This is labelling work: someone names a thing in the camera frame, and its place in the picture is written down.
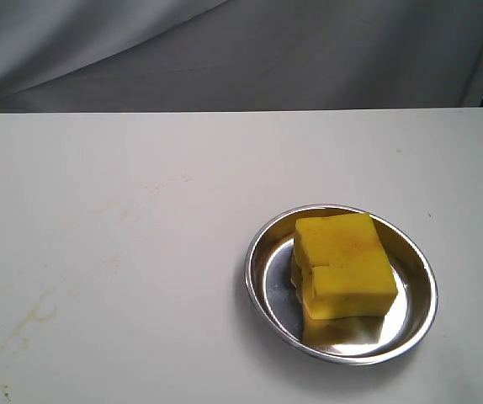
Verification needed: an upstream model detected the yellow sponge block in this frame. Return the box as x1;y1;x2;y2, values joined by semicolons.
294;213;398;321

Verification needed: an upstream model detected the round stainless steel dish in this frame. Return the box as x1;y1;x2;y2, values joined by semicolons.
242;204;438;366

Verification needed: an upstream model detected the grey backdrop cloth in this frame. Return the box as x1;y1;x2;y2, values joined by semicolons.
0;1;483;113

